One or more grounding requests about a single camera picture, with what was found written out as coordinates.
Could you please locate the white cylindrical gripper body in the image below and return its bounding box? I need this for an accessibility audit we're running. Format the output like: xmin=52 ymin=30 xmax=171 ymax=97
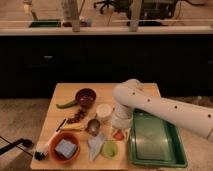
xmin=111 ymin=104 xmax=132 ymax=129

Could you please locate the red apple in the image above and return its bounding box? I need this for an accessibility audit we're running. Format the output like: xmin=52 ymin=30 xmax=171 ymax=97
xmin=113 ymin=130 xmax=124 ymax=141

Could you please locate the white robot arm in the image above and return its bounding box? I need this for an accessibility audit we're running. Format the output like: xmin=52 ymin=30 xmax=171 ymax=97
xmin=112 ymin=79 xmax=213 ymax=142

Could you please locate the white cup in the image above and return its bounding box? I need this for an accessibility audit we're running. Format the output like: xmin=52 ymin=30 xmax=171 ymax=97
xmin=96 ymin=104 xmax=112 ymax=121

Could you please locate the white crumpled cloth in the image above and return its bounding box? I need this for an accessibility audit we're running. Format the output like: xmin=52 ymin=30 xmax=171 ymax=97
xmin=88 ymin=133 xmax=106 ymax=162

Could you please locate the green plastic tray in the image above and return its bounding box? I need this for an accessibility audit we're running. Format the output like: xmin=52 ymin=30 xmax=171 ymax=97
xmin=128 ymin=109 xmax=188 ymax=168

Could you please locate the dark red bowl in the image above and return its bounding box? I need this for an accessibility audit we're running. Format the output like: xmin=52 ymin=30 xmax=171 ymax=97
xmin=75 ymin=88 xmax=96 ymax=108

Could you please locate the dark grape bunch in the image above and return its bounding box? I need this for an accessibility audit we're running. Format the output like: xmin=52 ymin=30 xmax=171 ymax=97
xmin=67 ymin=109 xmax=87 ymax=124

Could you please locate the yellow banana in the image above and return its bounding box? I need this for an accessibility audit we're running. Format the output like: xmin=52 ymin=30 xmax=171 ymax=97
xmin=61 ymin=123 xmax=84 ymax=131

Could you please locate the green chili pepper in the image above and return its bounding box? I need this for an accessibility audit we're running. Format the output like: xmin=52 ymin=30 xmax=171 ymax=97
xmin=56 ymin=100 xmax=77 ymax=109

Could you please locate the black marker pen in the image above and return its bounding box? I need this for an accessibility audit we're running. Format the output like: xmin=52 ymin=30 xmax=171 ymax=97
xmin=56 ymin=118 xmax=66 ymax=132

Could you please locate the blue sponge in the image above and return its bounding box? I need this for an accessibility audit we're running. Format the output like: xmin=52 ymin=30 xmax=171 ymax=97
xmin=55 ymin=139 xmax=77 ymax=158

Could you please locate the orange bowl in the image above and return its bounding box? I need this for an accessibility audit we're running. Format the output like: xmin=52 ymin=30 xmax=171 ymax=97
xmin=48 ymin=132 xmax=80 ymax=164

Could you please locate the black white brush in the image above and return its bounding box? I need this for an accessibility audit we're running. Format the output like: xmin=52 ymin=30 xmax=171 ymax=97
xmin=34 ymin=141 xmax=50 ymax=161

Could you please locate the black chair base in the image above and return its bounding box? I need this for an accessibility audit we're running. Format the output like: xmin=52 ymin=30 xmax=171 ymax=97
xmin=0 ymin=138 xmax=33 ymax=155

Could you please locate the office chair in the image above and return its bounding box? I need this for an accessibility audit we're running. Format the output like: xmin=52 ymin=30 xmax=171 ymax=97
xmin=93 ymin=0 xmax=178 ymax=21

